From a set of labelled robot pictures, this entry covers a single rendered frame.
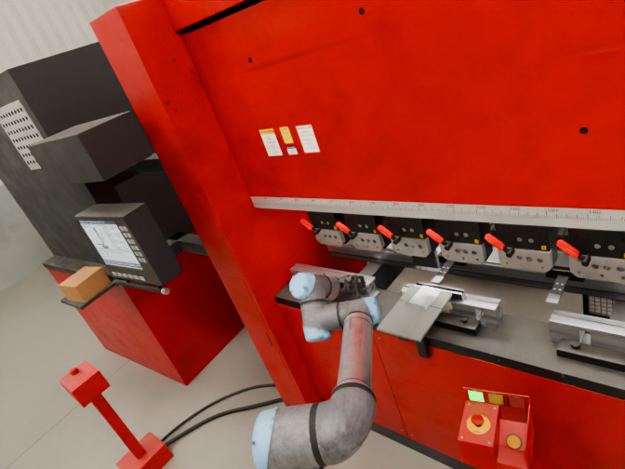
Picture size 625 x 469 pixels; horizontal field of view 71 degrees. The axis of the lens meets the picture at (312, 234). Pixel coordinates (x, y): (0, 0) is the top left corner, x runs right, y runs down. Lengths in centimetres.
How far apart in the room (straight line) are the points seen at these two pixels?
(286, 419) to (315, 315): 38
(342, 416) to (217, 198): 134
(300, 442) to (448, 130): 92
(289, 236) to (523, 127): 139
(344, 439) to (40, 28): 795
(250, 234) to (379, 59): 110
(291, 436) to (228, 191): 136
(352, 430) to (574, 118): 88
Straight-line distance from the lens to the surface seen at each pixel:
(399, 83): 138
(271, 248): 224
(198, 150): 197
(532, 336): 173
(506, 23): 123
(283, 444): 92
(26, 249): 791
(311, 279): 123
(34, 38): 831
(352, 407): 91
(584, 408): 172
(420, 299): 175
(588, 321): 165
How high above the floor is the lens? 208
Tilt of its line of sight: 26 degrees down
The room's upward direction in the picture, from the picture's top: 21 degrees counter-clockwise
